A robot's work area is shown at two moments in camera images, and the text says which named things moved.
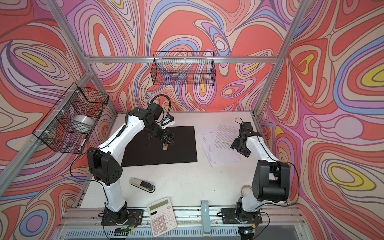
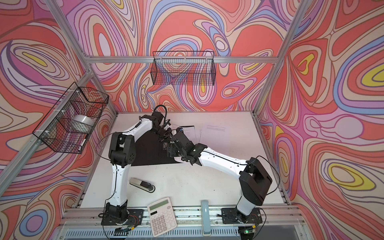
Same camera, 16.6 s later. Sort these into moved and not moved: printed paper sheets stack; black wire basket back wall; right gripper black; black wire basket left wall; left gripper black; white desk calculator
Moved: printed paper sheets stack; right gripper black
Not moved: black wire basket left wall; black wire basket back wall; white desk calculator; left gripper black
